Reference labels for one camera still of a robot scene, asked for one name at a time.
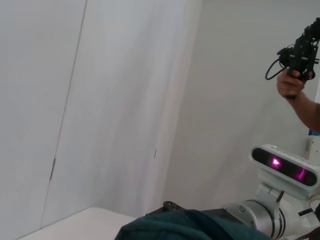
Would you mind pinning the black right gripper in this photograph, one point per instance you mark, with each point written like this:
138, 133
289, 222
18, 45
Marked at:
172, 205

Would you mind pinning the dark teal fabric bag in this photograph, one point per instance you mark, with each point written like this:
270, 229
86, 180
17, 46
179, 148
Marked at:
175, 227

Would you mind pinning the black handheld controller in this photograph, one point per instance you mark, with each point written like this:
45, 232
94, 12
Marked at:
303, 52

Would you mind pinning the person's bare forearm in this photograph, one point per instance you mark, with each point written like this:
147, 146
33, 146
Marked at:
308, 110

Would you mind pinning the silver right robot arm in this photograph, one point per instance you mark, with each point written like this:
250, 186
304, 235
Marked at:
257, 215

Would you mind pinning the person's bare hand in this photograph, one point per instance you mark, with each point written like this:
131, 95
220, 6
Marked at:
287, 83

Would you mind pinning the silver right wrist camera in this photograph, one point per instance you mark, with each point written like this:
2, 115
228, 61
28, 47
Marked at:
275, 175

